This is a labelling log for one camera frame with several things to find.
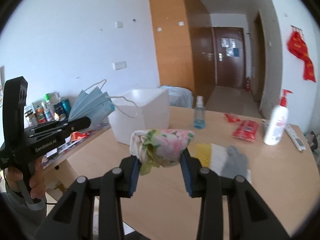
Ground grey sock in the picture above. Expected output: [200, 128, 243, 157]
[221, 146, 248, 179]

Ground white foam sheet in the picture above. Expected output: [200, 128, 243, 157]
[210, 144, 252, 183]

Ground yellow foam fruit net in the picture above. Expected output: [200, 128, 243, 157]
[194, 143, 212, 168]

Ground blue face mask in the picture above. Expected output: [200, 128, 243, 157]
[68, 79, 139, 131]

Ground floral cloth bundle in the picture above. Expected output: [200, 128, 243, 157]
[130, 129, 195, 175]

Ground person left hand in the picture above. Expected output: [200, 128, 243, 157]
[4, 158, 46, 199]

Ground patterned side table cloth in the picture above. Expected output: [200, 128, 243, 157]
[42, 122, 111, 168]

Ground green cap spray bottle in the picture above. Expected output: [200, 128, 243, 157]
[44, 94, 55, 120]

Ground red snack packet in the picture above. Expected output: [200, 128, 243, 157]
[70, 132, 89, 142]

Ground large red wipes pack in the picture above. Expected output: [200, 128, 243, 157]
[232, 120, 259, 142]

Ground white remote control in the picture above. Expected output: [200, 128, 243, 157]
[285, 124, 306, 152]

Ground white pump lotion bottle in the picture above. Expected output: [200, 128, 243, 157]
[264, 89, 293, 146]

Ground small red packet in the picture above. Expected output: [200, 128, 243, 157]
[224, 113, 241, 123]

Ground blue spray bottle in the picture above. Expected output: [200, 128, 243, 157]
[193, 96, 206, 129]

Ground white foam box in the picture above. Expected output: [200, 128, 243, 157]
[108, 88, 170, 145]

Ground red fire extinguisher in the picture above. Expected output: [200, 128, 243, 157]
[245, 77, 251, 92]

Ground light blue bedding pile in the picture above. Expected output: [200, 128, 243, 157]
[162, 86, 194, 108]

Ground dark brown entrance door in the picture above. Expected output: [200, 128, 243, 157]
[213, 27, 246, 89]

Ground red hanging bags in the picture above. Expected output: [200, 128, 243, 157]
[287, 30, 316, 83]

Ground wooden wardrobe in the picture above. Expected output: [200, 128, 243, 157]
[149, 0, 215, 101]

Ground double wall switch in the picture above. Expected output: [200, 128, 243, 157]
[112, 61, 127, 70]

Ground side doorway frame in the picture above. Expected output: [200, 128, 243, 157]
[253, 12, 266, 103]

